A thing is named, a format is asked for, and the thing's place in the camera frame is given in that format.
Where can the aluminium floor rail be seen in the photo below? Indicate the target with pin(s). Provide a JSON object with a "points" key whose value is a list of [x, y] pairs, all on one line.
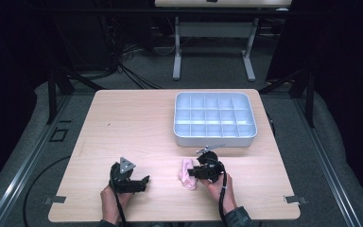
{"points": [[327, 164], [28, 164]]}

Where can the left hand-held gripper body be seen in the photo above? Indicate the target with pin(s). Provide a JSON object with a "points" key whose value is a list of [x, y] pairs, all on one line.
{"points": [[123, 178]]}

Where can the pink sock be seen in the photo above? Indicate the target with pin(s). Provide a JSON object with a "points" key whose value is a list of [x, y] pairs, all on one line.
{"points": [[186, 176]]}

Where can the person's right hand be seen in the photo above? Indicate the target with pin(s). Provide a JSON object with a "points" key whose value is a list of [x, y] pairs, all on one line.
{"points": [[216, 192]]}

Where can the black metal frame stand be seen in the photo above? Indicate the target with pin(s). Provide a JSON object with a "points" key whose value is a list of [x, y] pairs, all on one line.
{"points": [[310, 101], [52, 94]]}

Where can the desk with white legs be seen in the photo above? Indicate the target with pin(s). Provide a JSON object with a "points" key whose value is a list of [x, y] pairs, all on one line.
{"points": [[214, 30]]}

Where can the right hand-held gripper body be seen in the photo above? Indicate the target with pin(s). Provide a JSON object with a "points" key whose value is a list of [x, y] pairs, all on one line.
{"points": [[211, 168]]}

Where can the white compartment tray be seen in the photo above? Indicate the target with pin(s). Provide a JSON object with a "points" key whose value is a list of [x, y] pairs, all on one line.
{"points": [[214, 119]]}

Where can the grey metal table bracket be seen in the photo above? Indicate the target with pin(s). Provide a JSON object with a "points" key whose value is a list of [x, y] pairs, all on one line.
{"points": [[56, 199], [294, 199]]}

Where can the person's left hand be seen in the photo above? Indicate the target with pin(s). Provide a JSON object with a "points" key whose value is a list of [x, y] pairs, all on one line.
{"points": [[112, 203]]}

